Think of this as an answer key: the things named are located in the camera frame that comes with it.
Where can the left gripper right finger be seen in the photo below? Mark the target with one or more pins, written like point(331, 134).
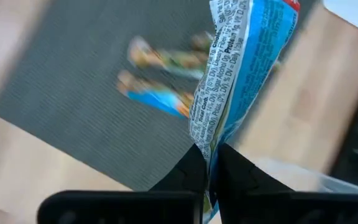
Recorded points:
point(241, 177)

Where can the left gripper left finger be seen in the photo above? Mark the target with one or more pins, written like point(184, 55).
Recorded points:
point(188, 177)

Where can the white plastic bin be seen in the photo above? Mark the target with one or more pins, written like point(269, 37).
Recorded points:
point(353, 15)

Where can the green orange granola bar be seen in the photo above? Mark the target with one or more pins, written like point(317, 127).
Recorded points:
point(166, 60)

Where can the dark grey woven mat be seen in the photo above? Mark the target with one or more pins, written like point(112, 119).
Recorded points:
point(73, 93)

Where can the red blue granola bar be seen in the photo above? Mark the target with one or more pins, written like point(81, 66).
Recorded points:
point(244, 62)

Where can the blue orange granola bar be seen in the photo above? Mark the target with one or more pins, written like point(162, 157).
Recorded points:
point(154, 95)

